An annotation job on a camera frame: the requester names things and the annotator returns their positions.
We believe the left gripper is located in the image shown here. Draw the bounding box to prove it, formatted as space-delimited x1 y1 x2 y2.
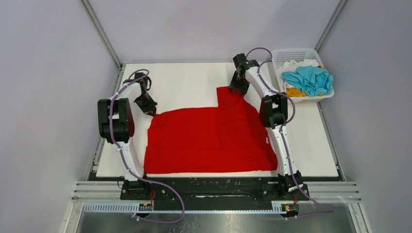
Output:
134 93 157 117

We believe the red t-shirt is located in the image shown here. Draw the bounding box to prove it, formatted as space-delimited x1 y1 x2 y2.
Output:
144 86 278 174

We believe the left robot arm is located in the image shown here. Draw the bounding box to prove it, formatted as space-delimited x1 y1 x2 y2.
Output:
97 69 157 200

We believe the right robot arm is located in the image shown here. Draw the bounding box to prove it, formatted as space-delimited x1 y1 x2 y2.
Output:
229 53 304 200

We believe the white t-shirt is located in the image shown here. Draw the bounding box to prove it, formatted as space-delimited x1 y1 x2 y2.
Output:
277 59 320 89

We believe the yellow t-shirt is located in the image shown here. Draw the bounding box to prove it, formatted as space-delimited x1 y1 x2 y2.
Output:
286 87 314 97

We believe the white plastic laundry basket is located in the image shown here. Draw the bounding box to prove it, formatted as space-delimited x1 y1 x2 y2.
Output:
272 48 334 102

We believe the light blue t-shirt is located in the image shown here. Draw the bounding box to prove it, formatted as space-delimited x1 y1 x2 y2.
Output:
282 66 334 97

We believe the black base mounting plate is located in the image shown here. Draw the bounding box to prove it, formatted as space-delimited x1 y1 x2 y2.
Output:
120 177 309 211

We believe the aluminium frame rail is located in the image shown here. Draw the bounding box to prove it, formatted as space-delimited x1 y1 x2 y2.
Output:
63 178 371 233

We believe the right aluminium corner post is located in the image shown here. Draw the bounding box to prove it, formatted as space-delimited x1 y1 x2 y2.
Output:
314 0 348 52

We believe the aluminium corner post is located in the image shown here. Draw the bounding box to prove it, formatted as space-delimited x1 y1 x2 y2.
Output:
80 0 122 69
314 0 348 52

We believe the left aluminium corner post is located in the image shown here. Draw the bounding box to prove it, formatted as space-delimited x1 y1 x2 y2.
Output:
80 0 122 69

